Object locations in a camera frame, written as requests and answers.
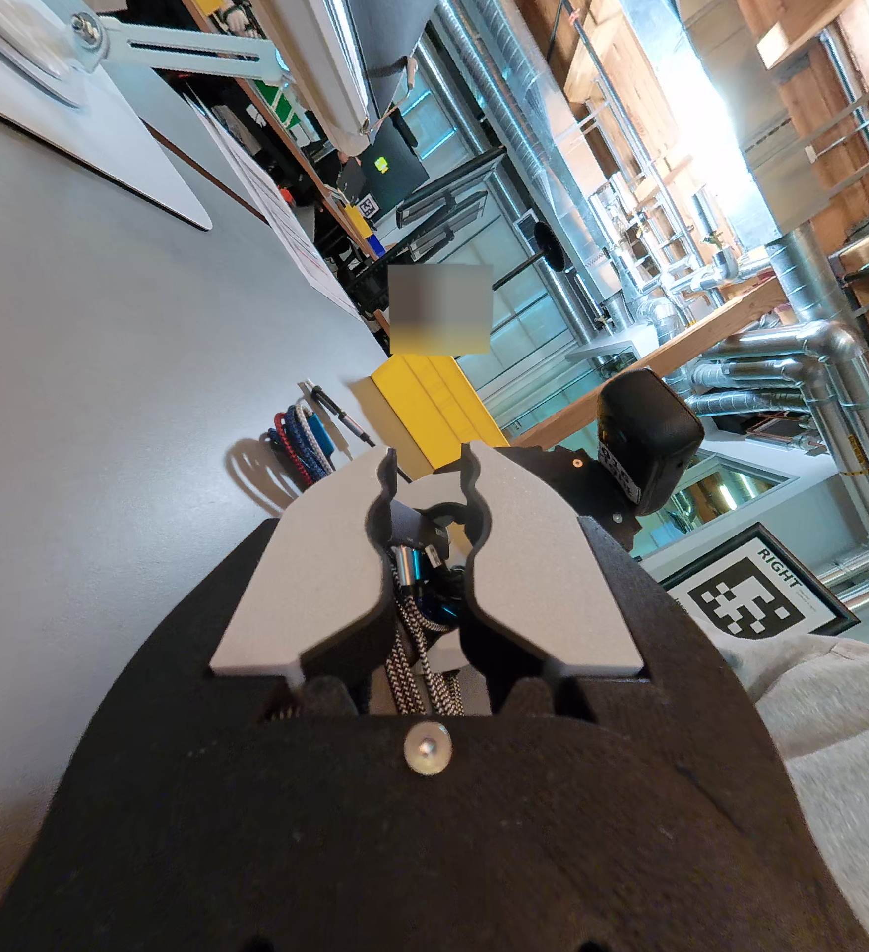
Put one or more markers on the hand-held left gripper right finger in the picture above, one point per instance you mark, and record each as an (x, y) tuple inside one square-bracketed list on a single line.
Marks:
[(553, 587)]

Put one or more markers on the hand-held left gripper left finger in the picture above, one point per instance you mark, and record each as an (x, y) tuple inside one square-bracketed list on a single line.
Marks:
[(308, 587)]

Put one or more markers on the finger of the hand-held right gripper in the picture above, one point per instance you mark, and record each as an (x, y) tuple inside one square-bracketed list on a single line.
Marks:
[(438, 489)]

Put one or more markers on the yellow plastic bin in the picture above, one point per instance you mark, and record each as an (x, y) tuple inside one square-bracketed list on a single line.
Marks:
[(419, 401)]

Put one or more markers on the grey desk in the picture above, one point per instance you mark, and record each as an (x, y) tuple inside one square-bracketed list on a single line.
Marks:
[(107, 446)]

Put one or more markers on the wooden beam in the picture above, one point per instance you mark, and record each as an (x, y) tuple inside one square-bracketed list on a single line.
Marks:
[(702, 335)]

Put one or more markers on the framed marker sign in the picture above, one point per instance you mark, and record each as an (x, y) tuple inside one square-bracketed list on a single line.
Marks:
[(747, 595)]

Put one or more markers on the silver ventilation pipe cluster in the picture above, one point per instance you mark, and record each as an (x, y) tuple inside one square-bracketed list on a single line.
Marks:
[(821, 349)]

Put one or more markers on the black metal rack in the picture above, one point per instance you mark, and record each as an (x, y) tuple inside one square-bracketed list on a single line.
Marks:
[(442, 201)]

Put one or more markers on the printed paper sheet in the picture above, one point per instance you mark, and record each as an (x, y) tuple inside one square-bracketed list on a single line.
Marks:
[(286, 223)]

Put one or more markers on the black stanchion post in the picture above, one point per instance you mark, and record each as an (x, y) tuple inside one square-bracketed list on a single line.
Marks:
[(547, 245)]

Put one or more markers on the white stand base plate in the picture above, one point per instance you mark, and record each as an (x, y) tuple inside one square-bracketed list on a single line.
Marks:
[(107, 134)]

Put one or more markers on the white mount bracket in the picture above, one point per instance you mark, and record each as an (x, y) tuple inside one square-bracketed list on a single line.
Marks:
[(181, 48)]

